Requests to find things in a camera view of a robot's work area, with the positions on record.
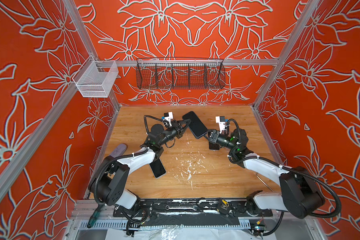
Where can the metal hex key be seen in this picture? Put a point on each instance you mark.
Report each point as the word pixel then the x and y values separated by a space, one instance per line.
pixel 257 175

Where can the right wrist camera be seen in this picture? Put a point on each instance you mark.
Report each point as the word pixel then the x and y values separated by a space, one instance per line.
pixel 224 127

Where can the aluminium left side rail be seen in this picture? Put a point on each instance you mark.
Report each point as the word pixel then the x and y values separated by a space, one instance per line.
pixel 21 159

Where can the black wire basket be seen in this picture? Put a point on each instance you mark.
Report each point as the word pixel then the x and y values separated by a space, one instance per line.
pixel 180 76

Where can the white wire basket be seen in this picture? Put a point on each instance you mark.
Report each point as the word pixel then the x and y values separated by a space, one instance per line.
pixel 92 81

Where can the aluminium frame post left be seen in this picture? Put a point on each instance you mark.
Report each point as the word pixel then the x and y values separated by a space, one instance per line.
pixel 87 42

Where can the aluminium frame post right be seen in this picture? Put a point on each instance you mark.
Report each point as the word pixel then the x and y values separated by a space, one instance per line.
pixel 295 34

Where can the white slotted cable duct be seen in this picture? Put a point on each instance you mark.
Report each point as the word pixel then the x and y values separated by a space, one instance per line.
pixel 243 224

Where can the aluminium frame post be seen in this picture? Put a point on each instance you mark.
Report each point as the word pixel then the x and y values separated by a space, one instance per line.
pixel 87 42
pixel 295 34

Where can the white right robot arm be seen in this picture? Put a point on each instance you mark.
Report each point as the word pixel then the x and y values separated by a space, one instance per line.
pixel 300 192

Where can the lavender grey phone case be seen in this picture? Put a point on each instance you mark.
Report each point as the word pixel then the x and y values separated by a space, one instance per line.
pixel 118 151

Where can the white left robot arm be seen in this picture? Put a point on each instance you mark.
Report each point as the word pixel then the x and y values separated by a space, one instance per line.
pixel 108 184

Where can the black phone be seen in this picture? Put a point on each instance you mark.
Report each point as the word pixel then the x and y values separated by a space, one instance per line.
pixel 158 168
pixel 214 146
pixel 196 126

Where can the green handled screwdriver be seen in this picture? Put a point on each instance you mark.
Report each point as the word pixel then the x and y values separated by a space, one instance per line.
pixel 94 217

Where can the green circuit board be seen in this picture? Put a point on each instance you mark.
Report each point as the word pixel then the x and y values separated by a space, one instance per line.
pixel 257 229

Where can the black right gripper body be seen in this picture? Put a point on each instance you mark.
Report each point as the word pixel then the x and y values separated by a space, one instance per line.
pixel 223 140

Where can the aluminium horizontal back rail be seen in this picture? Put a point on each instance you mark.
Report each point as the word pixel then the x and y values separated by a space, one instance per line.
pixel 227 62

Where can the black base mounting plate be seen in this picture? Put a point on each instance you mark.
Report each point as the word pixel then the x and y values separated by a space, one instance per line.
pixel 236 206

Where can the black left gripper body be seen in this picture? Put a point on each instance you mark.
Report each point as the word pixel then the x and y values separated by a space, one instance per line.
pixel 176 129

